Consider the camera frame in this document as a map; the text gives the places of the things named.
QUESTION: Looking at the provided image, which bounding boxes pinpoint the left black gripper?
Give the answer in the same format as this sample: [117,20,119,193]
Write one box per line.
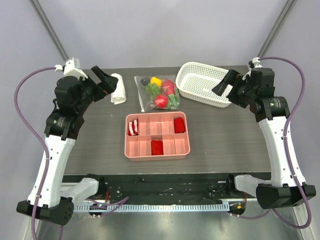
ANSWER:
[77,66,119,113]

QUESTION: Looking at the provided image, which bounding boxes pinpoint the green toy grapes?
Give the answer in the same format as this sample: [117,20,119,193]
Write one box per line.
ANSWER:
[145,83,161,96]

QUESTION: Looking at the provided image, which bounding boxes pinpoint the clear zip top bag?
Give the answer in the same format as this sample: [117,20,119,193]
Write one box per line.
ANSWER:
[134,75,180,113]

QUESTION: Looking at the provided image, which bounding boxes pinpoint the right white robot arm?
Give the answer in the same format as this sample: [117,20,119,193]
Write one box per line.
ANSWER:
[212,67,317,210]

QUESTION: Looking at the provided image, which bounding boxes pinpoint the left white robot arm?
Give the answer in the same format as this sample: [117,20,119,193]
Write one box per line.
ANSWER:
[16,65,119,226]

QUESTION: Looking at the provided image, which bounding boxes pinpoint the white rolled cloth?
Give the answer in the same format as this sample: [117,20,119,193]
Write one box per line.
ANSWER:
[110,73,127,105]

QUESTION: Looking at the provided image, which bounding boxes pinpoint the white perforated plastic basket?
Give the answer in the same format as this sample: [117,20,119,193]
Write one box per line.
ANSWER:
[175,62,232,108]

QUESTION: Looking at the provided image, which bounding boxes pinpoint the yellow toy pepper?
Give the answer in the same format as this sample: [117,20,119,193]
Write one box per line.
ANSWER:
[150,76,162,87]

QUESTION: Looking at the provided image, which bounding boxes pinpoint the red toy strawberry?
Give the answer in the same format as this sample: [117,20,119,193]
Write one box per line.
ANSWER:
[161,79,176,96]

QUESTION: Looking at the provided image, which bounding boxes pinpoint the red white striped sock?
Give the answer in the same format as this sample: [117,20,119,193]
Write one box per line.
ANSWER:
[127,119,139,136]

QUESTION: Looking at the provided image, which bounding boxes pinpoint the red cloth roll upper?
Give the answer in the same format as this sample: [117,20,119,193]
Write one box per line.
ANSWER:
[173,117,186,134]

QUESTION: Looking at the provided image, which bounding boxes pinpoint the red cloth roll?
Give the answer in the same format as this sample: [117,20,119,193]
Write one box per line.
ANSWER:
[151,140,164,156]
[173,117,186,134]

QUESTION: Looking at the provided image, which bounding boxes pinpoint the pink compartment tray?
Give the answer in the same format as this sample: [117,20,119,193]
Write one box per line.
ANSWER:
[124,111,191,162]

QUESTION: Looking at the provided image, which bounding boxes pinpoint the red cloth roll lower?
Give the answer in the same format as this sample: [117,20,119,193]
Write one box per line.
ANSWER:
[151,140,164,156]

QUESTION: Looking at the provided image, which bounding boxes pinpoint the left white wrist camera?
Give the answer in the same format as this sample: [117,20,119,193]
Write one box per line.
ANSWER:
[54,57,88,80]

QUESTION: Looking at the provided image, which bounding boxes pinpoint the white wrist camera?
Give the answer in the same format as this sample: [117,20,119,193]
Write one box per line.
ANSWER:
[54,57,88,80]
[248,57,263,70]

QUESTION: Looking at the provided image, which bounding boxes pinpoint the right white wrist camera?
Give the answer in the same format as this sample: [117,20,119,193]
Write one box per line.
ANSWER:
[248,57,263,70]

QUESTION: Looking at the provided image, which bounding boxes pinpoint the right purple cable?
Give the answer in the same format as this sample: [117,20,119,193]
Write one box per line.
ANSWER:
[234,56,313,229]

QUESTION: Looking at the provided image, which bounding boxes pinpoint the purple cable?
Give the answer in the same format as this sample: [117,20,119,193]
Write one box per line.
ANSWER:
[234,56,313,229]
[13,66,65,240]

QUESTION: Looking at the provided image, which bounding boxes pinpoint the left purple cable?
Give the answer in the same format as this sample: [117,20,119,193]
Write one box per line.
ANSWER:
[13,66,65,240]

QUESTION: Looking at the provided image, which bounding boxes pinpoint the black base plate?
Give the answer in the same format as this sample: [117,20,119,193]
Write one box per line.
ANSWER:
[62,173,272,205]

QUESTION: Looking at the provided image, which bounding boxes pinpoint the white slotted cable duct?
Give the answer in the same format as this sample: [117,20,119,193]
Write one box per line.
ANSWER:
[74,202,230,213]

